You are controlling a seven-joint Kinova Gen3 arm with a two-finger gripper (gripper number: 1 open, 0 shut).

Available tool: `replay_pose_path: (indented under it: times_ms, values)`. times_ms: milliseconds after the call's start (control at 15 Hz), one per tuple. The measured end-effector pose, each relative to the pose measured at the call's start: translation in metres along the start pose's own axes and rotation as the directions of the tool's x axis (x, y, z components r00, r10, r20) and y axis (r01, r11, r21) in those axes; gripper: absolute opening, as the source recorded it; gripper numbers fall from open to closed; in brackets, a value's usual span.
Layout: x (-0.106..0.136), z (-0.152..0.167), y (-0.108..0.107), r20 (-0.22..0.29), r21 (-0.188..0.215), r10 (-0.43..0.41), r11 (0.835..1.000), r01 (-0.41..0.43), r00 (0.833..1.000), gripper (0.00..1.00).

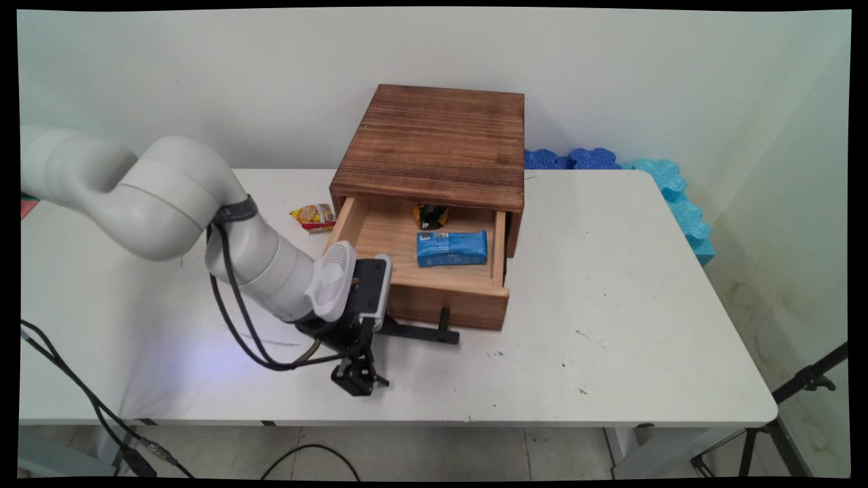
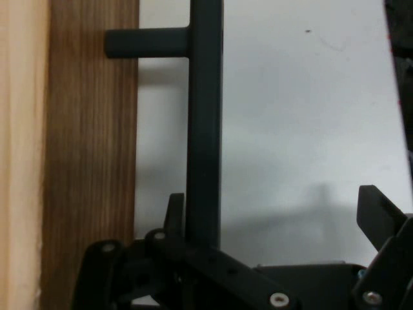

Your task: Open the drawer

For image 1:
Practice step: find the dark wooden cabinet box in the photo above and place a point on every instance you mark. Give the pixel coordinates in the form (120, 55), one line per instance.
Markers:
(434, 135)

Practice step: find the white table leg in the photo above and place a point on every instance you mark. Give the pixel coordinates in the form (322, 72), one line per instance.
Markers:
(651, 451)

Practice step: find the small dark snack packet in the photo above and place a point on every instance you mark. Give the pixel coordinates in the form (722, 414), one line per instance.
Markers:
(431, 217)

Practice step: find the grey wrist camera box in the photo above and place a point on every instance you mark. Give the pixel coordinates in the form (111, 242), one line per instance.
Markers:
(374, 291)

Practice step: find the dark blue foam mat piece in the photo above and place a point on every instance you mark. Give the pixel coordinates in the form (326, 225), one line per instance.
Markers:
(595, 158)
(542, 160)

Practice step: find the green and pink mat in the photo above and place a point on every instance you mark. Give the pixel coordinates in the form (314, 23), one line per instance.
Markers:
(27, 207)

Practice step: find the black tripod stand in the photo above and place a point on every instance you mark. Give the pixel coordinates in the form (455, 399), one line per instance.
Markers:
(780, 420)

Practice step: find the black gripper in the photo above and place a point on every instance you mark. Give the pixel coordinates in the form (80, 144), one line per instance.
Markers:
(339, 331)

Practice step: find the yellow red snack packet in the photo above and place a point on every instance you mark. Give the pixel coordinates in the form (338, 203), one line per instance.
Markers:
(314, 217)

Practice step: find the blue snack packet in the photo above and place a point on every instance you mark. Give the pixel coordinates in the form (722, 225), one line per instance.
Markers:
(451, 248)

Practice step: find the light blue foam mat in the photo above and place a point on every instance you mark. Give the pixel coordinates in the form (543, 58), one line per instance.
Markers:
(681, 203)

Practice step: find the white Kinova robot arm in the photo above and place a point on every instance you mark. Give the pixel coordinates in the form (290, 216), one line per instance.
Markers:
(169, 196)

